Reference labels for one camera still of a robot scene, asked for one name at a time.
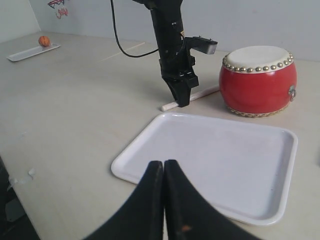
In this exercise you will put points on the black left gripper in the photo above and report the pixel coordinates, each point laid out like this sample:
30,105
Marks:
176,65

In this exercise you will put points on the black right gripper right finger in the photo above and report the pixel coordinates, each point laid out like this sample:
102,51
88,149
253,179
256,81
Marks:
189,216

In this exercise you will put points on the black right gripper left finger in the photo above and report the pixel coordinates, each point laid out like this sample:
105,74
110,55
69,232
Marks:
141,217

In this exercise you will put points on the white wooden drumstick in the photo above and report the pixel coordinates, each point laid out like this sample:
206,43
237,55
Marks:
193,97

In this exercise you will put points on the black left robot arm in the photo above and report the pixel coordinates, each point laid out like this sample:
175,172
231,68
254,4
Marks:
166,19

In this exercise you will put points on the small red drum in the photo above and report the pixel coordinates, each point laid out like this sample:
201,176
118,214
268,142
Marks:
258,80

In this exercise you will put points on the white plastic tray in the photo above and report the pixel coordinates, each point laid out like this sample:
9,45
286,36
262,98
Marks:
243,169

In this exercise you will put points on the small orange basketball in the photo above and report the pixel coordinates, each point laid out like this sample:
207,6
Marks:
44,41

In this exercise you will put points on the narrow white tray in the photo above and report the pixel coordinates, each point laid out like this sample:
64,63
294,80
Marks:
22,55

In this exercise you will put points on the mini basketball hoop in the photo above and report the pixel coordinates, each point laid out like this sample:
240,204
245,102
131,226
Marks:
59,8

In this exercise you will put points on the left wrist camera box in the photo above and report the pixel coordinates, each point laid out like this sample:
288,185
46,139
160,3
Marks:
201,44

